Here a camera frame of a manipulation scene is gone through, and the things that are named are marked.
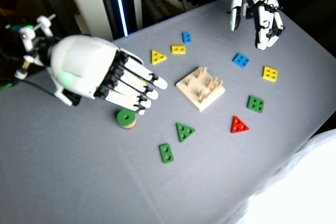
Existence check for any green three-hole triangle block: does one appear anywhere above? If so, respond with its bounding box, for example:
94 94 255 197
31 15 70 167
175 122 196 143

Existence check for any red three-hole triangle block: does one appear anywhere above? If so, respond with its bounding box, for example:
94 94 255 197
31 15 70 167
230 115 250 134

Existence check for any blue two-hole rectangle block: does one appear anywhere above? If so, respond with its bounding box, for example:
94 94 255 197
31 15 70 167
182 31 193 45

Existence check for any stack of round discs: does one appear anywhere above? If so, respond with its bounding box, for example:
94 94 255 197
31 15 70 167
116 109 138 131

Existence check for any yellow three-hole triangle block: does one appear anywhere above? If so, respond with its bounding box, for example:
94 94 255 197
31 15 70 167
151 49 168 66

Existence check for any green two-hole rectangle block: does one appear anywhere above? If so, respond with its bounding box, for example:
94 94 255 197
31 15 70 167
159 143 175 164

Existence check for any yellow four-hole square block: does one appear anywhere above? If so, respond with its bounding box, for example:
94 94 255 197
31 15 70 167
261 66 279 83

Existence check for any green four-hole square block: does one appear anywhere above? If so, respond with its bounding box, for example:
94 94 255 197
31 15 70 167
246 94 266 114

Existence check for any grey table cloth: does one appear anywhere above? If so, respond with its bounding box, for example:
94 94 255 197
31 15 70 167
0 0 336 224

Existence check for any blue four-hole square block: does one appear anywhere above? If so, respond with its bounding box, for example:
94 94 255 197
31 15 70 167
232 52 251 69

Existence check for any wooden peg board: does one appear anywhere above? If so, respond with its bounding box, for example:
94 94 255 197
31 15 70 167
175 66 226 113

